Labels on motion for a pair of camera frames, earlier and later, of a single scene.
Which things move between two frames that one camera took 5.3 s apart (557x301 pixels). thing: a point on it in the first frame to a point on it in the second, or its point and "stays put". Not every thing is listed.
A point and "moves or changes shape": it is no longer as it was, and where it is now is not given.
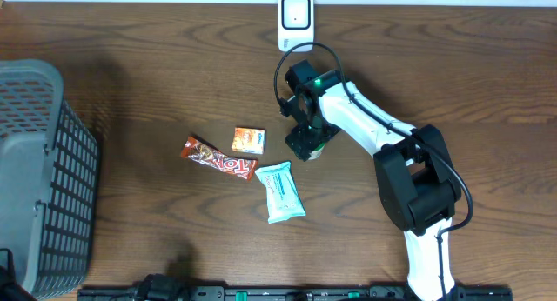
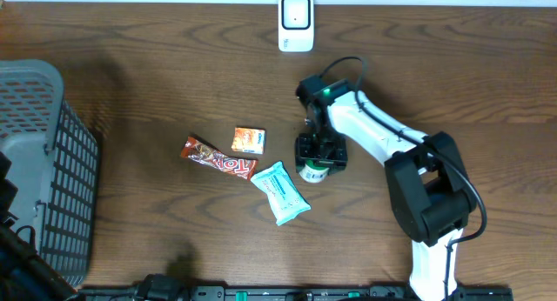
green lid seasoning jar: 316,153 moves or changes shape
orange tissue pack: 251,140 stays put
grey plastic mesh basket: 49,180 stays put
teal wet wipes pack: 283,198 moves or changes shape
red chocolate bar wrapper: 244,168 stays put
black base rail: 289,293 stays put
